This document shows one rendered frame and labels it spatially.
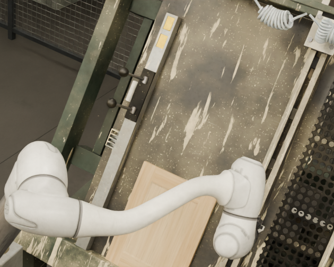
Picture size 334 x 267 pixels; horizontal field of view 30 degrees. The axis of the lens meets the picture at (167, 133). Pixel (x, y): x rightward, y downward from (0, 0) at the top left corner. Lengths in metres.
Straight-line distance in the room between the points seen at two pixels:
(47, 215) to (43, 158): 0.19
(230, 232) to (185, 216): 0.56
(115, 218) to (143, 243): 0.70
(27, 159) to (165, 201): 0.39
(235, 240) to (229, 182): 0.16
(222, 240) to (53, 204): 0.48
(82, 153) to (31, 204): 0.92
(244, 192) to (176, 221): 0.59
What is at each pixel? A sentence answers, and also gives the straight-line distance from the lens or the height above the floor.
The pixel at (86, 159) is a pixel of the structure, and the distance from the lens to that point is 2.47.
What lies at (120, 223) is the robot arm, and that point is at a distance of 1.65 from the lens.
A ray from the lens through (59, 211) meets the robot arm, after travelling 1.59.
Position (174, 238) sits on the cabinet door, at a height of 1.05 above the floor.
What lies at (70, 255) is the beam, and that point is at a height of 0.87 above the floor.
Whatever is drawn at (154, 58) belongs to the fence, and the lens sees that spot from 2.30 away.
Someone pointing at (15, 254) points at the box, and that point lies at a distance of 2.36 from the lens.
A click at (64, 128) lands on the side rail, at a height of 1.24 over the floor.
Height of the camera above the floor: 2.65
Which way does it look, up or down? 35 degrees down
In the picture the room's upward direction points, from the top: 10 degrees clockwise
